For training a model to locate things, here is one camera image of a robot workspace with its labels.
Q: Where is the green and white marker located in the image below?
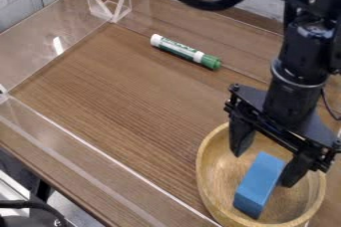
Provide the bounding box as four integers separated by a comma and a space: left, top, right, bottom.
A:
152, 34, 221, 70

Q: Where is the black metal table leg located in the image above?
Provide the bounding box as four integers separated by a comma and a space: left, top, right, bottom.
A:
37, 179, 53, 202

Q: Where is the black cable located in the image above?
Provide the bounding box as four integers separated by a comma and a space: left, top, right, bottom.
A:
0, 200, 69, 227

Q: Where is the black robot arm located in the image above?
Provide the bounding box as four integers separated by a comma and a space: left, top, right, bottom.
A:
178, 0, 341, 187

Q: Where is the clear acrylic tray wall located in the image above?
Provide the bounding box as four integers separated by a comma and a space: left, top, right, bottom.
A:
0, 0, 341, 227

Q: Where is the blue rectangular block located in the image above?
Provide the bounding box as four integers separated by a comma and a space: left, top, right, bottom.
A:
233, 151, 285, 219

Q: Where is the brown wooden bowl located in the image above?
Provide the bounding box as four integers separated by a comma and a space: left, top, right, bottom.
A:
196, 123, 327, 227

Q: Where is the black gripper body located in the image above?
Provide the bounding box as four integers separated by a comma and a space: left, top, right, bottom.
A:
225, 59, 341, 172

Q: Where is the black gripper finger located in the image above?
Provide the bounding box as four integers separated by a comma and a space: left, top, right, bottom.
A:
229, 113, 256, 157
280, 152, 315, 188

